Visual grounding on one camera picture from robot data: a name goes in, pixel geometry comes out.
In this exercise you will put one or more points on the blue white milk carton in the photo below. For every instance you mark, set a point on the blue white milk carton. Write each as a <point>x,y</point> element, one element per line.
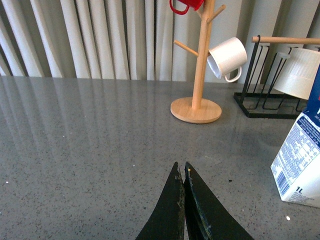
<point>296,167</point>

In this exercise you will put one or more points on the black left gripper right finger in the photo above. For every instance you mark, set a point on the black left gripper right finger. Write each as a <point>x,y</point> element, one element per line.
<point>206,218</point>

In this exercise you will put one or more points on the wooden mug tree stand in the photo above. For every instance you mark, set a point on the wooden mug tree stand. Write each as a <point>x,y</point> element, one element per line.
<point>196,109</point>

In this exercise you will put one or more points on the black wire mug rack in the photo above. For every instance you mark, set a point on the black wire mug rack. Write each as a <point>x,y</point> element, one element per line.
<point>258,98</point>

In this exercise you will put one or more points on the white pleated curtain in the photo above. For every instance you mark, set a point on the white pleated curtain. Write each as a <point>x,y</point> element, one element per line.
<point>133,39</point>

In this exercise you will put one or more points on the cream ribbed mug left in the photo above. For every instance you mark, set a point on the cream ribbed mug left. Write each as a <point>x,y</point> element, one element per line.
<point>298,74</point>

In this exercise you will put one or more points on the small white enamel mug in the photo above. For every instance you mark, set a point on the small white enamel mug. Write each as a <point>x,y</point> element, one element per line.
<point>226,59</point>

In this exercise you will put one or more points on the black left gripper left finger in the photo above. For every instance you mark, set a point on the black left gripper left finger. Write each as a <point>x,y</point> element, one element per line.
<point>167,221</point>

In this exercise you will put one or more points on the red enamel mug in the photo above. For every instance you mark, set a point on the red enamel mug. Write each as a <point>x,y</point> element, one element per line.
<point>193,4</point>

